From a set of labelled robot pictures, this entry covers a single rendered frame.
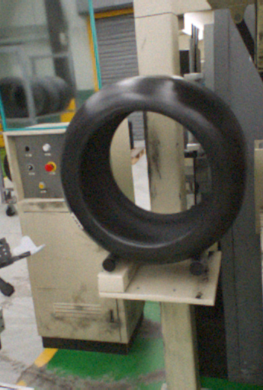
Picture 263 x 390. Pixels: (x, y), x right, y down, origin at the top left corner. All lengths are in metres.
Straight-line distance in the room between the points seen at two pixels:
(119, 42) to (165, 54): 9.56
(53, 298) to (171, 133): 1.28
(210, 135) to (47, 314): 1.66
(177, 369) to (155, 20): 1.38
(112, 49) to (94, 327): 9.31
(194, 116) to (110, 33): 10.08
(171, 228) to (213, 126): 0.50
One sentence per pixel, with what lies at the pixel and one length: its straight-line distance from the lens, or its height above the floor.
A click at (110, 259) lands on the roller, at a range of 1.32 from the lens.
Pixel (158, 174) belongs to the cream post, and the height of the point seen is 1.11.
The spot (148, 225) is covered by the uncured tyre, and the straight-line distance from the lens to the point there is 1.51.
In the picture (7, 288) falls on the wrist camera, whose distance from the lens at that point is 1.26.
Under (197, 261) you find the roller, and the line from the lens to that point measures 1.26.
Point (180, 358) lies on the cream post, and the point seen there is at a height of 0.31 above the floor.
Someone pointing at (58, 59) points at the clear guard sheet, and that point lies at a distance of 2.08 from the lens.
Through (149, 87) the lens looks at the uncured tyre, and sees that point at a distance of 1.15.
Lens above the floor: 1.45
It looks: 15 degrees down
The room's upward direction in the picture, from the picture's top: 6 degrees counter-clockwise
